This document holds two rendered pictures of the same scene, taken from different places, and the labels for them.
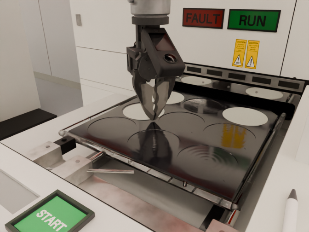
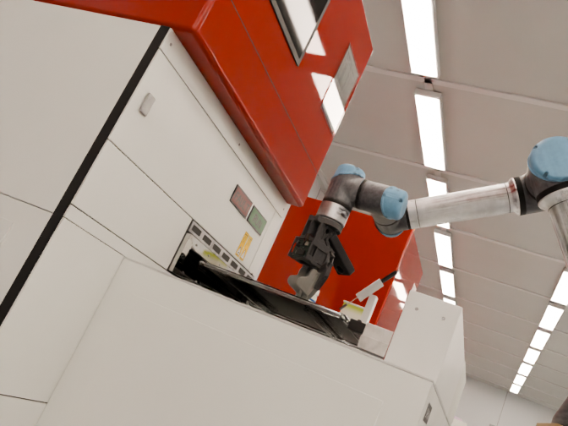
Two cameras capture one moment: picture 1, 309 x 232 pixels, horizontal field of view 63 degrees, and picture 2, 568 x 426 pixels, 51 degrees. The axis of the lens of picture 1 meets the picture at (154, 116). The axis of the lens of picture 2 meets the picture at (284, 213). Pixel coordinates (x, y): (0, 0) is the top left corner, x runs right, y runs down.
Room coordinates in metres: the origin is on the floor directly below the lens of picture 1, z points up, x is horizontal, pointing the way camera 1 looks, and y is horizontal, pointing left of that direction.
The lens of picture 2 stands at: (0.87, 1.37, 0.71)
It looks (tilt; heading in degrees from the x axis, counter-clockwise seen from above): 15 degrees up; 260
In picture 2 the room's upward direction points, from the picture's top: 25 degrees clockwise
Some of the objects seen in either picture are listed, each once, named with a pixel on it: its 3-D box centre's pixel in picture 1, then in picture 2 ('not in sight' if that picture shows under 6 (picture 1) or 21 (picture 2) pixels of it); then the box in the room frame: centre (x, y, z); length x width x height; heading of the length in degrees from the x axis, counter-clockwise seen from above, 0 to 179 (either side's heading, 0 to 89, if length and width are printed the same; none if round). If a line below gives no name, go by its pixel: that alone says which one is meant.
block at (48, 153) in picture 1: (36, 159); (384, 336); (0.36, 0.20, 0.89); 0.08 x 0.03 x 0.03; 146
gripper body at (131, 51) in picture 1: (149, 48); (317, 244); (0.52, 0.01, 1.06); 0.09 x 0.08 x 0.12; 23
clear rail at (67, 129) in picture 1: (119, 105); (268, 288); (0.60, 0.09, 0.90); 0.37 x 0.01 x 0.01; 146
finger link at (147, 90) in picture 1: (143, 98); (305, 286); (0.51, 0.02, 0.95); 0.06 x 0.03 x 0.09; 23
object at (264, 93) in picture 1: (211, 95); (215, 280); (0.68, -0.17, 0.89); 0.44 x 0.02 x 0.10; 56
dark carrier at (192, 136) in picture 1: (181, 122); (289, 308); (0.50, -0.06, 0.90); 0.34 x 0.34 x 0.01; 56
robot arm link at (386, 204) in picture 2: not in sight; (383, 202); (0.42, 0.05, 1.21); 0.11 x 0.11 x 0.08; 56
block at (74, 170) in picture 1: (65, 176); not in sight; (0.31, 0.14, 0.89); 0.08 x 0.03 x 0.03; 146
